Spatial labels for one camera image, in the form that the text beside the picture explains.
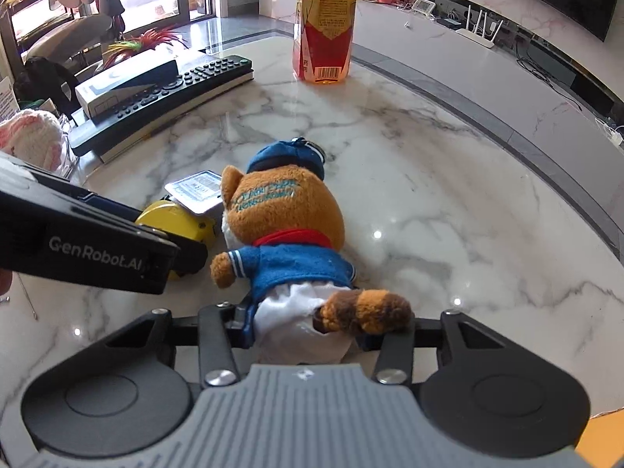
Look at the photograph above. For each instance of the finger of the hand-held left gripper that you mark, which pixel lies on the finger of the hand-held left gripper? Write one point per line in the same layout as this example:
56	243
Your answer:
190	256
107	207

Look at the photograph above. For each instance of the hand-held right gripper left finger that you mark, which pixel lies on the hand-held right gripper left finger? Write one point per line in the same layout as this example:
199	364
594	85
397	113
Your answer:
214	336

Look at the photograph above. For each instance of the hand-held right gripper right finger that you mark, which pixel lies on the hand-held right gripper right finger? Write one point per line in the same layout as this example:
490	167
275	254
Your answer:
395	356

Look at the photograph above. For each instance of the yellow tape measure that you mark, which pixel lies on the yellow tape measure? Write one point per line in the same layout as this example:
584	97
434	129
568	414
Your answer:
168	217

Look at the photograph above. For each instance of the brown plush bear blue outfit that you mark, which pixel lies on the brown plush bear blue outfit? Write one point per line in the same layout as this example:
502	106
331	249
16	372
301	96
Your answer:
287	224

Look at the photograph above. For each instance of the orange cardboard box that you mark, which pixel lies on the orange cardboard box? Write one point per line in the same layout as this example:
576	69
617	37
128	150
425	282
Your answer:
602	436

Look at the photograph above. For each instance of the plastic-sleeved label tag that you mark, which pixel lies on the plastic-sleeved label tag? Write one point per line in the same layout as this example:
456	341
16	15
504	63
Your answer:
195	190

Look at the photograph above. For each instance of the thin metal stick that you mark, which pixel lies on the thin metal stick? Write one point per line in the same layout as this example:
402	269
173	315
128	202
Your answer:
28	297

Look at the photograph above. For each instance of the clear plastic tray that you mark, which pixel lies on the clear plastic tray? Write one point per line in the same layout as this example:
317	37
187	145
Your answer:
68	151

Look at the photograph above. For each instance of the pink white crochet bunny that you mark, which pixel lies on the pink white crochet bunny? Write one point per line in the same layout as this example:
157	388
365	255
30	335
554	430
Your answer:
29	139

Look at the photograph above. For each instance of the black remote control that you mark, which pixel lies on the black remote control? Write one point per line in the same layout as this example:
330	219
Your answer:
161	100

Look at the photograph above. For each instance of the blue and white box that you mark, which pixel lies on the blue and white box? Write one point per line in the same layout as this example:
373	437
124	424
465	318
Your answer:
117	83

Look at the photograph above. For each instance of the black bag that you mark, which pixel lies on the black bag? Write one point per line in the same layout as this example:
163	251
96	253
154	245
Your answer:
48	80

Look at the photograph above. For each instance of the printed paper card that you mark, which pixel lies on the printed paper card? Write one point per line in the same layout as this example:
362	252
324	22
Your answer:
7	100

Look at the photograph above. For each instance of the red green feather shuttlecock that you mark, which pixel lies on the red green feather shuttlecock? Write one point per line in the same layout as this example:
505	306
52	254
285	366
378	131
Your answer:
146	44

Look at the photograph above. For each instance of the grey chair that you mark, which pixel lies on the grey chair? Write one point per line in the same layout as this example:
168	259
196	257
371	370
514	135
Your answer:
68	36

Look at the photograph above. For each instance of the yellow tea bottle red label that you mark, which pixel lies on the yellow tea bottle red label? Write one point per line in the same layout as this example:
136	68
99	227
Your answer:
324	24

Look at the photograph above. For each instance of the white router with antennas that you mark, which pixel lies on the white router with antennas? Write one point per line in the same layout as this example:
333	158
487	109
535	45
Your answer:
480	34

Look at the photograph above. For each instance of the small white display device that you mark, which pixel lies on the small white display device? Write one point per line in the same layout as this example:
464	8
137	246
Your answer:
423	6

